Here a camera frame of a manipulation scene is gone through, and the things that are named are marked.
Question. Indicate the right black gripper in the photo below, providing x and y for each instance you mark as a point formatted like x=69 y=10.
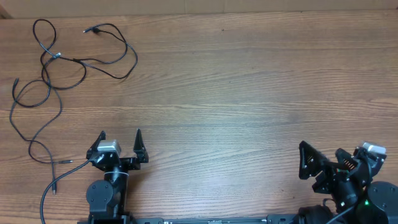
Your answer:
x=331 y=175

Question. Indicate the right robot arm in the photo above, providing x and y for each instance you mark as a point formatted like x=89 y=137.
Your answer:
x=376 y=204

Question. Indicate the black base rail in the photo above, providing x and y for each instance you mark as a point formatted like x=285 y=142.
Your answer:
x=270 y=219

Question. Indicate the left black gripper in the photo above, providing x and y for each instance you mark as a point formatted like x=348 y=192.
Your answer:
x=134 y=163

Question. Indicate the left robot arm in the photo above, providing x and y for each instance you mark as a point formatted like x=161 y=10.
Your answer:
x=107 y=197

